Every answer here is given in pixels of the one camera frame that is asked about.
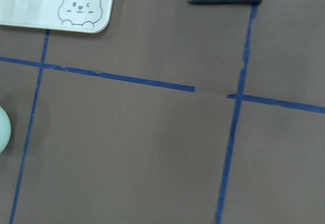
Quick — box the green ceramic bowl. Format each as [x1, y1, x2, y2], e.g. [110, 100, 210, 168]
[0, 107, 11, 153]

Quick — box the cream bear tray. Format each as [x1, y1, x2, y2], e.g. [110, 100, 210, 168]
[1, 0, 113, 34]

